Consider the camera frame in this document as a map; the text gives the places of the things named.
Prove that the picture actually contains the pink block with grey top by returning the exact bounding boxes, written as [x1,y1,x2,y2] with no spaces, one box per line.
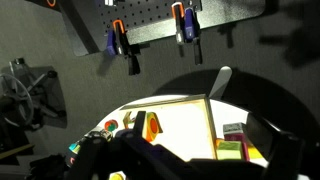
[222,121,250,162]

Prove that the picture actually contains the yellow green block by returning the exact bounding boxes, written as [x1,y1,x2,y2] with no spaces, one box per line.
[215,139,244,161]

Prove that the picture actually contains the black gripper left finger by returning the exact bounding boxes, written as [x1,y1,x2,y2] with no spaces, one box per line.
[64,130,113,180]

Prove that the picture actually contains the yellow round toy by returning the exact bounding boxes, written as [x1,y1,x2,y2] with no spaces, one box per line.
[109,172,125,180]

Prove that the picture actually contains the white table base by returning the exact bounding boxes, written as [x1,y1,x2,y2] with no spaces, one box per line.
[208,65,233,100]

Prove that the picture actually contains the shallow wooden crate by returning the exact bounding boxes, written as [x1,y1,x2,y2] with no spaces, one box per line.
[119,93,219,161]

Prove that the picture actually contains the white picture cube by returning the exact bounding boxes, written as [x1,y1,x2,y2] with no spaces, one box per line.
[68,141,82,158]

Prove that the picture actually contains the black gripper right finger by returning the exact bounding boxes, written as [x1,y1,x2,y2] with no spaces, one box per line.
[245,113,306,180]

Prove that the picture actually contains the red strawberry toy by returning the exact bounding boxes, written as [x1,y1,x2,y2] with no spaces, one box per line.
[104,119,120,133]

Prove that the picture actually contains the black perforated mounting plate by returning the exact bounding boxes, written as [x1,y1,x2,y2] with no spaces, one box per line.
[63,0,268,57]

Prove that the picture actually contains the wooden strip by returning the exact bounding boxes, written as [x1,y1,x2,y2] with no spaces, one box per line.
[0,143,36,160]

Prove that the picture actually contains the black cube with letter D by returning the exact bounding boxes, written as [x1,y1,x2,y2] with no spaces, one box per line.
[99,128,114,142]

